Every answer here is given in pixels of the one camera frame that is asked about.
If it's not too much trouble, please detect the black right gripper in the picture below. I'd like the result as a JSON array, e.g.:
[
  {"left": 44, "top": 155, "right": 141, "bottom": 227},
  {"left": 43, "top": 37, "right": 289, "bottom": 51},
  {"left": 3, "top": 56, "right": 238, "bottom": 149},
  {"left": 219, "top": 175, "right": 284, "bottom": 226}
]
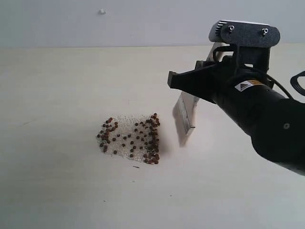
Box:
[{"left": 167, "top": 45, "right": 273, "bottom": 112}]

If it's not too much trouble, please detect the white wide paint brush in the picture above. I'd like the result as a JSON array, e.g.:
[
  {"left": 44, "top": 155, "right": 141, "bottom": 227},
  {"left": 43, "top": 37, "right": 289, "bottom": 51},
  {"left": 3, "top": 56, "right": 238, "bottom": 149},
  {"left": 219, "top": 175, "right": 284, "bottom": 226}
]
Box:
[{"left": 173, "top": 42, "right": 223, "bottom": 146}]

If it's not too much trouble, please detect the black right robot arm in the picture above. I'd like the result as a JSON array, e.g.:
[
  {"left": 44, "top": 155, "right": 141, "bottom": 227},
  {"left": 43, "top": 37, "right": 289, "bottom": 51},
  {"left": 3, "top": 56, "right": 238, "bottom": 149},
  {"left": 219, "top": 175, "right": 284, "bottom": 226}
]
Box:
[{"left": 167, "top": 45, "right": 305, "bottom": 175}]

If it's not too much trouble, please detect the pile of white grains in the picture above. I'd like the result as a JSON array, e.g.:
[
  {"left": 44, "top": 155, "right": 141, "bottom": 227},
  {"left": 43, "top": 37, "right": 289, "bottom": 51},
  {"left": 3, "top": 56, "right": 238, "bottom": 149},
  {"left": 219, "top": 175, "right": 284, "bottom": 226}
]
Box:
[{"left": 95, "top": 113, "right": 161, "bottom": 165}]

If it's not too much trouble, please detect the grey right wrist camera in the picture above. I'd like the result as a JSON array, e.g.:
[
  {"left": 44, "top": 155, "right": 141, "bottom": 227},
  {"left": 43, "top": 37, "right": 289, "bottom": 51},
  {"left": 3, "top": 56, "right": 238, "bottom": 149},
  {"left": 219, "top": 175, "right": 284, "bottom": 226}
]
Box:
[{"left": 208, "top": 20, "right": 281, "bottom": 48}]

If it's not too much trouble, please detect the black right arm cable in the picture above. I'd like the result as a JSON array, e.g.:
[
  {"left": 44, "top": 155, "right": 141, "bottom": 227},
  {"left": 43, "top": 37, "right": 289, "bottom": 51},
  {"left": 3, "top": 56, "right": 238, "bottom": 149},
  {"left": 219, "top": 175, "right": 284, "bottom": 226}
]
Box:
[{"left": 264, "top": 71, "right": 305, "bottom": 100}]

